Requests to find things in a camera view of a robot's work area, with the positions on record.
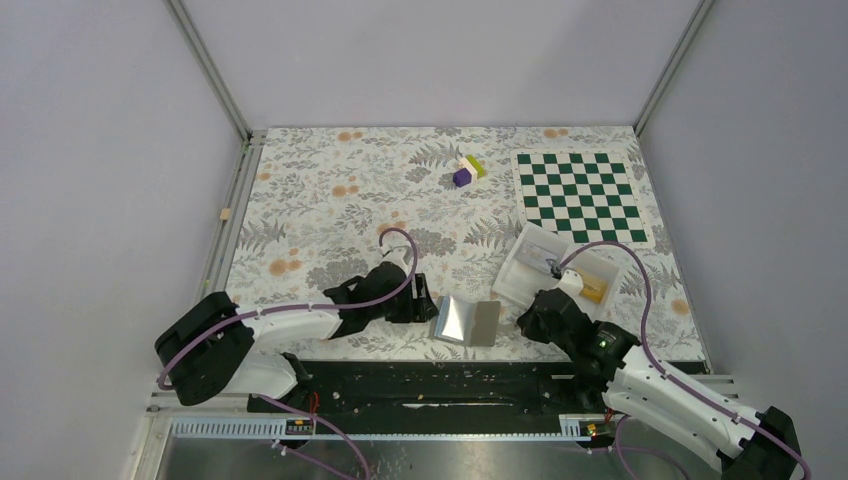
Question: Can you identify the orange card in bin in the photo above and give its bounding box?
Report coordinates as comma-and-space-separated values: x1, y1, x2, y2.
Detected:
575, 268, 608, 304

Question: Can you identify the green white chessboard mat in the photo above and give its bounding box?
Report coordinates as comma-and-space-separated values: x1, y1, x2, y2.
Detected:
511, 148, 655, 249

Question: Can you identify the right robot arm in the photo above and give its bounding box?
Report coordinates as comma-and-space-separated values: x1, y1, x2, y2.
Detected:
517, 288, 801, 479

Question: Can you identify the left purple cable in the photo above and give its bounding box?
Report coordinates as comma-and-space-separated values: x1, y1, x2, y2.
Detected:
156, 227, 421, 480

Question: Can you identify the aluminium frame post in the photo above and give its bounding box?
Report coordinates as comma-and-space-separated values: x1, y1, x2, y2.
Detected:
633, 0, 717, 138
164, 0, 252, 143

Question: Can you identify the green block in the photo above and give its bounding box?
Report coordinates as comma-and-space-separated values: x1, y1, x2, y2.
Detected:
464, 155, 486, 178

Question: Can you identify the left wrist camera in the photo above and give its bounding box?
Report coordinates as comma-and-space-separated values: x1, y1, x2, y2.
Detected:
382, 246, 413, 272

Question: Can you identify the translucent plastic bin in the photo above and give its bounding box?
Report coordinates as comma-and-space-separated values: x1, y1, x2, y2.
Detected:
492, 222, 621, 319

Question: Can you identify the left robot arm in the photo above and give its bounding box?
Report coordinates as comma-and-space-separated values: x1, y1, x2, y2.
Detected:
154, 261, 438, 411

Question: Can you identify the left aluminium frame post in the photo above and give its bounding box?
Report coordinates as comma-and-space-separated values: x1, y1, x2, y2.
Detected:
164, 0, 252, 143

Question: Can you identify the grey card holder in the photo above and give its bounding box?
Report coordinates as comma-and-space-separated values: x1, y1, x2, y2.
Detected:
430, 296, 501, 347

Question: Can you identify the purple block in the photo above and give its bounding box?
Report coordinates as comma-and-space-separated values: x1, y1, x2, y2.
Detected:
452, 168, 474, 188

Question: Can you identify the right aluminium frame post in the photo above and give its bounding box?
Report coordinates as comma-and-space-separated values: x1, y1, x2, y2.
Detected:
633, 0, 717, 138

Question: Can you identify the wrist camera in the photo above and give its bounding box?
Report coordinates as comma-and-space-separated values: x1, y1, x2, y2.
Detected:
553, 268, 584, 297
382, 246, 413, 272

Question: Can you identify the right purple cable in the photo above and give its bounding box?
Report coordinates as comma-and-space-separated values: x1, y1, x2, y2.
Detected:
553, 241, 814, 480

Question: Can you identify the silver card in bin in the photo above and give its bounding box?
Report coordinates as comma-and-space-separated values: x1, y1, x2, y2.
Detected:
516, 242, 560, 274

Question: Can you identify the purple cable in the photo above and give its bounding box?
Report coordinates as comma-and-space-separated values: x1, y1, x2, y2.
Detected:
553, 241, 814, 480
156, 227, 421, 480

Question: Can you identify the white pink block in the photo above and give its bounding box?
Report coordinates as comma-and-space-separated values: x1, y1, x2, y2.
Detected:
455, 157, 478, 186

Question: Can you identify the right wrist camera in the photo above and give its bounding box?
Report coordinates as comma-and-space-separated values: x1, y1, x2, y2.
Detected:
553, 268, 584, 297

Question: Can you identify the floral table mat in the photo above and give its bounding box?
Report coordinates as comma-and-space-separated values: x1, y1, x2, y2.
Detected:
226, 126, 707, 361

